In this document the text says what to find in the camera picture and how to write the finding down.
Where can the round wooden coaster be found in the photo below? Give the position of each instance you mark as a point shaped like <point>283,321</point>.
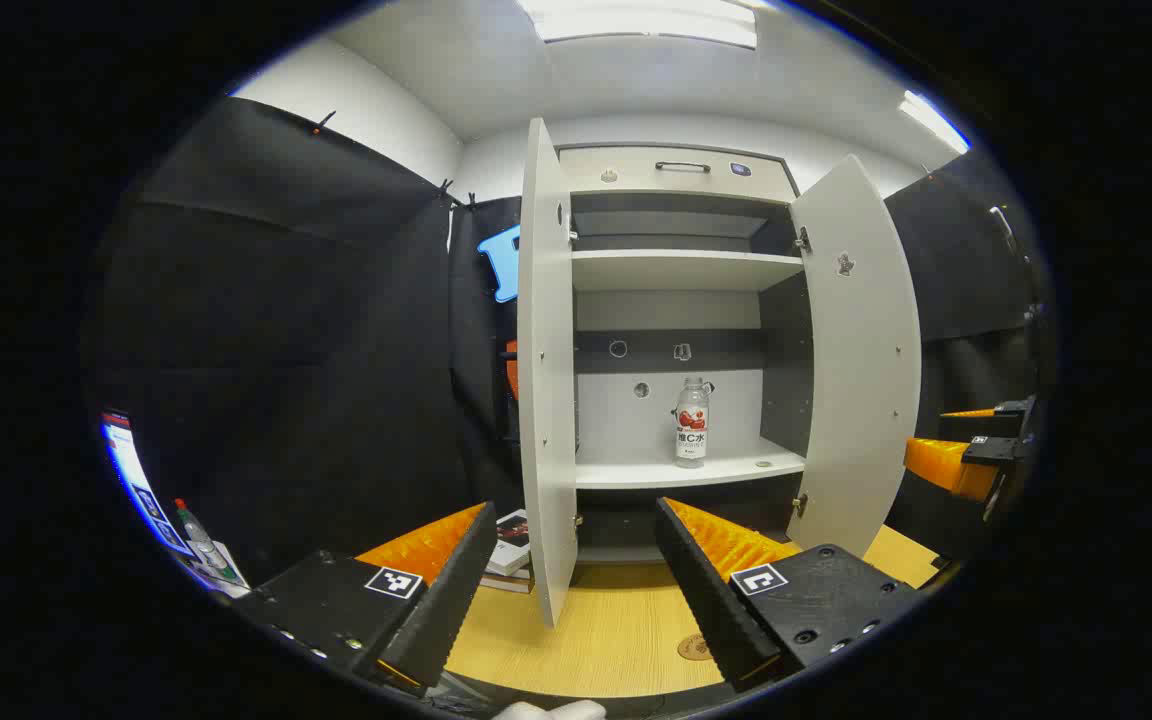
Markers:
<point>693,648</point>

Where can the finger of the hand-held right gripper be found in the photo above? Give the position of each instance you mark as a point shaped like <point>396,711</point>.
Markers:
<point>946,462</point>
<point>981,427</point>

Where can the grey white cabinet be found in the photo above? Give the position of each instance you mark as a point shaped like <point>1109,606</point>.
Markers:
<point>676,270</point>

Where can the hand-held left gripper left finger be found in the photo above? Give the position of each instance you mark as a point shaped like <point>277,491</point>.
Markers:
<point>456,590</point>

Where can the orange object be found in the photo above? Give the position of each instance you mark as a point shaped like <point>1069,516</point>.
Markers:
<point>512,372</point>

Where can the black backdrop cloth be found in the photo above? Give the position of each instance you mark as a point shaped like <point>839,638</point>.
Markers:
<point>286,350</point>

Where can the cabinet drawer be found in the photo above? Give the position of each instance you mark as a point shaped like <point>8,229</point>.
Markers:
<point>636,170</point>

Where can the white book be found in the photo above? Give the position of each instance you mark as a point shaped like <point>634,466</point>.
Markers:
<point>509,545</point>

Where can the clear bottle red white label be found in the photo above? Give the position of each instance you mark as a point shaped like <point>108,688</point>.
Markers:
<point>692,432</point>

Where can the dark red book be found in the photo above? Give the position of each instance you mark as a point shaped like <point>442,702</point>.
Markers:
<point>511,582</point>

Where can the small bottle red cap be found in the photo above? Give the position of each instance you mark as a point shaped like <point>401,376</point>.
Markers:
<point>198,535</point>

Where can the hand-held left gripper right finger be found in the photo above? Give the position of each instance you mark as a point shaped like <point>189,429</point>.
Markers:
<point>701,590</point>

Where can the white cabinet door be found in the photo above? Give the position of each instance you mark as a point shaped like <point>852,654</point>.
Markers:
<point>861,380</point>
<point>544,380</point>

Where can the ceiling light panel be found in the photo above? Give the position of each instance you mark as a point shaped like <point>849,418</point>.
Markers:
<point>646,20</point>
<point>934,120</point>

